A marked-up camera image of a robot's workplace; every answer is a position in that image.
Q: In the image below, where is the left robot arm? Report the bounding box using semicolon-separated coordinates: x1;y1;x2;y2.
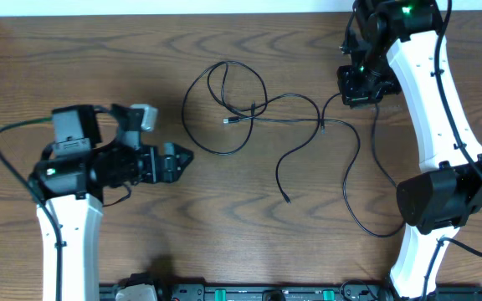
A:
28;105;194;300

